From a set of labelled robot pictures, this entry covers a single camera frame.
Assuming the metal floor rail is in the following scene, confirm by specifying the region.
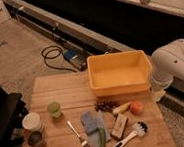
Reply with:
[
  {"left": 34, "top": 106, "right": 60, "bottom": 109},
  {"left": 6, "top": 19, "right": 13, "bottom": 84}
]
[{"left": 3, "top": 0, "right": 126, "bottom": 72}]

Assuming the black cable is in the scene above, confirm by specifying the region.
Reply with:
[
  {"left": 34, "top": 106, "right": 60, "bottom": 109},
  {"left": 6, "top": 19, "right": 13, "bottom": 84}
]
[{"left": 40, "top": 42, "right": 78, "bottom": 77}]

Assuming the wooden block brush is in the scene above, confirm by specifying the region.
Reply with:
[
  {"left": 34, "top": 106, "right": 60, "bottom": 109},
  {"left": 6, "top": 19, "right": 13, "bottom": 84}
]
[{"left": 111, "top": 114, "right": 128, "bottom": 141}]

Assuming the yellow plastic tray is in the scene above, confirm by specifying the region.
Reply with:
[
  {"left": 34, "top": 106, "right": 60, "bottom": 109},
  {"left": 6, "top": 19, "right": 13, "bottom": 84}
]
[{"left": 87, "top": 50, "right": 152, "bottom": 97}]

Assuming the dark grey cup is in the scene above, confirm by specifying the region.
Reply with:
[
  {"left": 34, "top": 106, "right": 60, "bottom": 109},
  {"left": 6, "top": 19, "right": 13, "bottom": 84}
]
[{"left": 27, "top": 131, "right": 46, "bottom": 147}]

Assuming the white dish brush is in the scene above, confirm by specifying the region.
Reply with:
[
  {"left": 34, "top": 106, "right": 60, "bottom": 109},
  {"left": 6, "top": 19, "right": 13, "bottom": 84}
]
[{"left": 113, "top": 121, "right": 148, "bottom": 147}]

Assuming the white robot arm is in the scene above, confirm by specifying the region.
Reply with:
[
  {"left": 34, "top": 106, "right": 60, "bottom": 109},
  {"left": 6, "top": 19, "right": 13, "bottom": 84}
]
[{"left": 149, "top": 39, "right": 184, "bottom": 101}]

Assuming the green vegetable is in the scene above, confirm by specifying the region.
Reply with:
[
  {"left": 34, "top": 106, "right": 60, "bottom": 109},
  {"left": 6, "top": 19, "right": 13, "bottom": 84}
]
[{"left": 98, "top": 128, "right": 106, "bottom": 147}]

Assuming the blue grey cloth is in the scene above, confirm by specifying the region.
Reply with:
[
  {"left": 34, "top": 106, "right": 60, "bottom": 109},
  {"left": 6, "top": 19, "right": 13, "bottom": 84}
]
[{"left": 81, "top": 111, "right": 112, "bottom": 147}]

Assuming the orange fruit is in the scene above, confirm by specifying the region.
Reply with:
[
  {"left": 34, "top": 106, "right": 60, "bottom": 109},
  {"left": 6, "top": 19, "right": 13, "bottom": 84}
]
[{"left": 130, "top": 101, "right": 144, "bottom": 115}]

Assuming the blue box on floor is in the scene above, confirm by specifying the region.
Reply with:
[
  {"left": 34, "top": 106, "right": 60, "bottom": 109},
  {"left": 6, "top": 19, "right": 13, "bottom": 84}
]
[{"left": 63, "top": 49, "right": 78, "bottom": 61}]

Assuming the yellow banana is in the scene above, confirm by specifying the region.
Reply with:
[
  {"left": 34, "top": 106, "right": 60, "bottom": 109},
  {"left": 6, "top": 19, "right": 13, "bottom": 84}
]
[{"left": 112, "top": 103, "right": 130, "bottom": 115}]

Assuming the silver fork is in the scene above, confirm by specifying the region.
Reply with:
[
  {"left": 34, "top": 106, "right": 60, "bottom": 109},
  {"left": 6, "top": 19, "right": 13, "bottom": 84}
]
[{"left": 67, "top": 120, "right": 89, "bottom": 147}]

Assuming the green cup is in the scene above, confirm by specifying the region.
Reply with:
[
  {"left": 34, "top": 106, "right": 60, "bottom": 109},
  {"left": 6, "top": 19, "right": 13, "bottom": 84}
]
[{"left": 47, "top": 102, "right": 61, "bottom": 118}]

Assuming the white paper cup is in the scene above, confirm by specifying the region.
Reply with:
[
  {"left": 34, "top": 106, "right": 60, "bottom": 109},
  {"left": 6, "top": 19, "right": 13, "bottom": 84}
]
[{"left": 22, "top": 112, "right": 44, "bottom": 132}]

